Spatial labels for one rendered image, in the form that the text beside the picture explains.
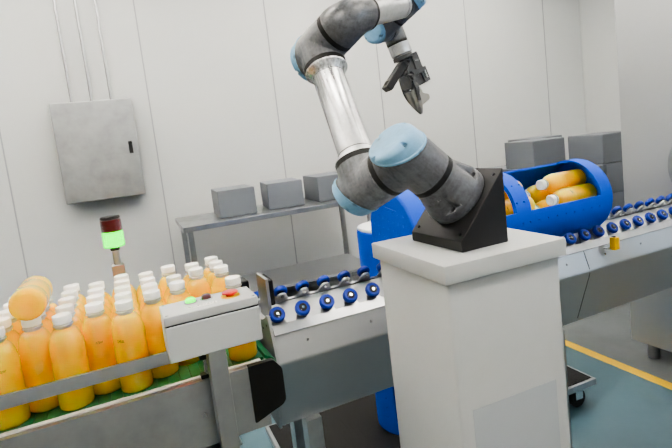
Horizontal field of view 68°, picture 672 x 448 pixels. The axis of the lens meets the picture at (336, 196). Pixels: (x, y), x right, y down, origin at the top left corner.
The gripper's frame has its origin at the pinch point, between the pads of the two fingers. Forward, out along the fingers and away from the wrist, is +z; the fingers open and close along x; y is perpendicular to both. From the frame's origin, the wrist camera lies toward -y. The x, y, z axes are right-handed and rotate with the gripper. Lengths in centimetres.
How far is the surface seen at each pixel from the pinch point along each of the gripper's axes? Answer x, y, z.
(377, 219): 0.0, -30.8, 28.0
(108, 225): 22, -108, -5
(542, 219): -20, 17, 50
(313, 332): -19, -71, 44
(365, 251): 35, -25, 46
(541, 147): 200, 240, 84
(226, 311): -43, -91, 21
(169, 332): -43, -103, 19
